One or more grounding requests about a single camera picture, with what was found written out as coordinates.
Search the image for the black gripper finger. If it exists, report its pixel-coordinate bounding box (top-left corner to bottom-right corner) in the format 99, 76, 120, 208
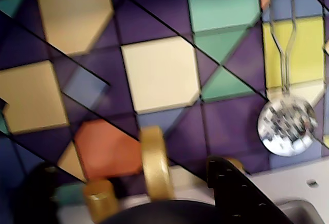
207, 156, 295, 224
24, 162, 61, 224

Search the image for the gold faucet knob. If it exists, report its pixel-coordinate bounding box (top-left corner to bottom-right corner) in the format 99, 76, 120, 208
82, 179, 119, 223

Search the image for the gray toy sink basin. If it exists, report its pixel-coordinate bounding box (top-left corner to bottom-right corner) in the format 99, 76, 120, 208
274, 198, 329, 224

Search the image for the metal skimmer ladle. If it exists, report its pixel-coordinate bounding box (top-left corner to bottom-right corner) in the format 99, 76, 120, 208
258, 0, 318, 157

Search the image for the gold toy faucet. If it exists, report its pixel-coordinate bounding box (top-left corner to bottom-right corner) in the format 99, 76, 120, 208
139, 125, 172, 202

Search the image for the colourful tiled backsplash panel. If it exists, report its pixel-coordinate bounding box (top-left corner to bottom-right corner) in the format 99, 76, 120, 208
0, 0, 329, 186

